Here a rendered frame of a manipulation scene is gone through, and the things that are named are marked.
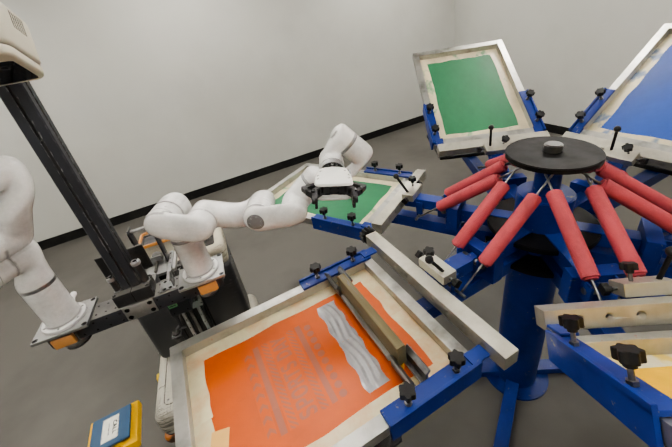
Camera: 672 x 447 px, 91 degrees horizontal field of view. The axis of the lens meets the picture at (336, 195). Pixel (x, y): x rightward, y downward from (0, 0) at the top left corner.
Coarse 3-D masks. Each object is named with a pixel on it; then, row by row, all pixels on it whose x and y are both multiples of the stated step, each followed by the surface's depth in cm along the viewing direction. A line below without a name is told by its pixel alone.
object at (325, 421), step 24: (360, 336) 107; (408, 336) 105; (336, 360) 101; (384, 360) 99; (360, 384) 94; (384, 384) 93; (240, 408) 93; (336, 408) 89; (360, 408) 88; (240, 432) 87; (264, 432) 87; (288, 432) 86; (312, 432) 85
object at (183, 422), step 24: (360, 264) 133; (312, 288) 126; (384, 288) 123; (264, 312) 119; (408, 312) 112; (216, 336) 114; (432, 336) 102; (192, 432) 88; (360, 432) 80; (384, 432) 80
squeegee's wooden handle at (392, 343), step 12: (348, 288) 112; (348, 300) 116; (360, 300) 107; (360, 312) 108; (372, 312) 102; (372, 324) 101; (384, 324) 97; (384, 336) 95; (396, 336) 93; (396, 348) 90
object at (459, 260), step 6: (450, 258) 120; (456, 258) 120; (462, 258) 119; (468, 258) 119; (450, 264) 117; (456, 264) 117; (462, 264) 117; (468, 264) 117; (456, 270) 115; (462, 270) 117; (468, 270) 119; (438, 282) 113; (450, 282) 116
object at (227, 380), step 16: (320, 304) 122; (336, 304) 121; (288, 320) 118; (304, 320) 117; (320, 320) 116; (352, 320) 113; (256, 336) 114; (272, 336) 113; (320, 336) 110; (224, 352) 110; (240, 352) 109; (208, 368) 106; (224, 368) 105; (240, 368) 104; (208, 384) 101; (224, 384) 100; (240, 384) 99; (224, 400) 96; (240, 400) 95
